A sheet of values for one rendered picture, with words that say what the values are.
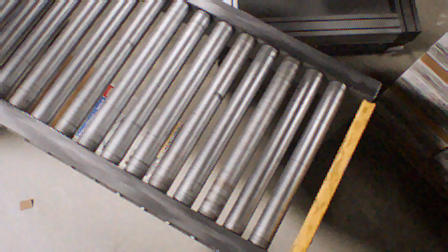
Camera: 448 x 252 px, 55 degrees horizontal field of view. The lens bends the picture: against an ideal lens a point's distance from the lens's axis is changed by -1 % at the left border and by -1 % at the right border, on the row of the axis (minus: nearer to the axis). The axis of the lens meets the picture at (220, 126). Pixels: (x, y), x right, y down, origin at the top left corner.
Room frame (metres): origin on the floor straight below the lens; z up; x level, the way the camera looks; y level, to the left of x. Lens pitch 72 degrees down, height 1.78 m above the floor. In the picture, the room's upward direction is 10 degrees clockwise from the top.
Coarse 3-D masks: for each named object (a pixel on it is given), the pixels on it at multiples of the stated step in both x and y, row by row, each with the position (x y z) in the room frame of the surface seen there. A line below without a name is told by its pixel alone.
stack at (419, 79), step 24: (432, 48) 0.71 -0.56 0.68; (408, 72) 0.70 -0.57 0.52; (432, 72) 0.67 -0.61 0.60; (384, 96) 0.70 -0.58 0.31; (408, 96) 0.66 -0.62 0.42; (432, 96) 0.63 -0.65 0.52; (384, 120) 0.66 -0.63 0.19; (408, 120) 0.63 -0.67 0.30; (384, 144) 0.62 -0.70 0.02; (408, 144) 0.58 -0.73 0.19; (432, 144) 0.55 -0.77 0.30; (408, 168) 0.53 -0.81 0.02; (432, 168) 0.50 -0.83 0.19; (432, 192) 0.45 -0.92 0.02
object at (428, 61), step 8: (424, 56) 0.70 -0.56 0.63; (432, 64) 0.68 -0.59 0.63; (440, 72) 0.66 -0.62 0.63; (392, 88) 0.70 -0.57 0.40; (400, 96) 0.67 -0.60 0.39; (408, 104) 0.65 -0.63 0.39; (416, 112) 0.63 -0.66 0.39; (376, 120) 0.67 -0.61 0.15; (424, 120) 0.60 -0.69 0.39; (432, 120) 0.59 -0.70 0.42; (384, 128) 0.64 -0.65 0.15; (432, 128) 0.58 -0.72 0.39; (440, 128) 0.57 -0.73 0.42; (392, 136) 0.61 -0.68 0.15; (440, 136) 0.56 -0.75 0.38; (400, 144) 0.58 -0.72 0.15; (408, 152) 0.56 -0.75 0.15; (416, 160) 0.53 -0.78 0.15; (424, 168) 0.50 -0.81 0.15; (440, 184) 0.45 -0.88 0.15
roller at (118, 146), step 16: (208, 16) 0.60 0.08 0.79; (192, 32) 0.54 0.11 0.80; (176, 48) 0.49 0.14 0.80; (192, 48) 0.51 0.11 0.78; (160, 64) 0.45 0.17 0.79; (176, 64) 0.45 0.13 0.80; (160, 80) 0.40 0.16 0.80; (144, 96) 0.35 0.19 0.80; (160, 96) 0.37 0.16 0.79; (128, 112) 0.31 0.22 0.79; (144, 112) 0.31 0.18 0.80; (128, 128) 0.27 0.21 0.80; (112, 144) 0.22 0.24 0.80; (128, 144) 0.23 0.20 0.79; (112, 160) 0.19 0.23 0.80
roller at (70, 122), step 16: (160, 0) 0.62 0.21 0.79; (144, 16) 0.57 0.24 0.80; (128, 32) 0.51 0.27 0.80; (144, 32) 0.53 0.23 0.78; (112, 48) 0.46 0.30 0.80; (128, 48) 0.47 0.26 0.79; (112, 64) 0.42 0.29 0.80; (96, 80) 0.37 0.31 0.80; (112, 80) 0.39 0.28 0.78; (80, 96) 0.32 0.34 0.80; (96, 96) 0.33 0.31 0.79; (64, 112) 0.28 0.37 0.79; (80, 112) 0.29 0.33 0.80; (64, 128) 0.24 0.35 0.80
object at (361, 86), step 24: (144, 0) 0.68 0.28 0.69; (192, 0) 0.64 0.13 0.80; (216, 0) 0.65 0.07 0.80; (240, 24) 0.59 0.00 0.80; (264, 24) 0.60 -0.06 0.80; (288, 48) 0.55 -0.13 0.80; (312, 48) 0.56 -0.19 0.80; (336, 72) 0.51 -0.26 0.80; (360, 72) 0.52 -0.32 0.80; (360, 96) 0.47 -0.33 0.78
